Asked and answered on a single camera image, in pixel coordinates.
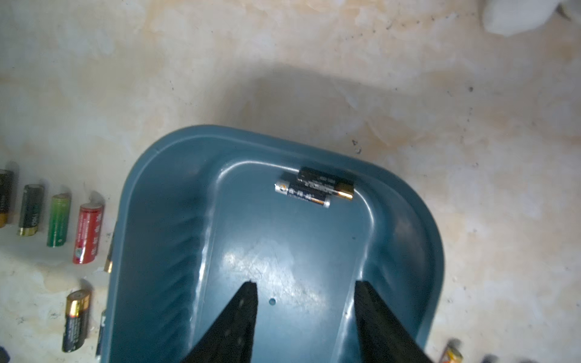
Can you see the black silver battery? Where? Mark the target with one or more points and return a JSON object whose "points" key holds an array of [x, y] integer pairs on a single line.
{"points": [[299, 191]]}

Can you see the red orange AAA battery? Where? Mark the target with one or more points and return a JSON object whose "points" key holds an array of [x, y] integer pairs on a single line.
{"points": [[451, 355]]}

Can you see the small white plush bunny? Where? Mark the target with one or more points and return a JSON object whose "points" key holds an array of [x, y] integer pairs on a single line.
{"points": [[511, 17]]}

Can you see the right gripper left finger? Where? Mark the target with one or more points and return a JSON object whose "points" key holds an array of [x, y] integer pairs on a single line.
{"points": [[231, 336]]}

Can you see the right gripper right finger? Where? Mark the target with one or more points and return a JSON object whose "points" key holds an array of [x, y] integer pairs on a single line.
{"points": [[382, 337]]}

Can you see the teal plastic storage box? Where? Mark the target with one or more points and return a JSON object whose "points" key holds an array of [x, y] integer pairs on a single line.
{"points": [[199, 216]]}

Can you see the black gold AAA battery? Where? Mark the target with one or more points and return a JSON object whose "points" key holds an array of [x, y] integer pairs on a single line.
{"points": [[108, 266]]}

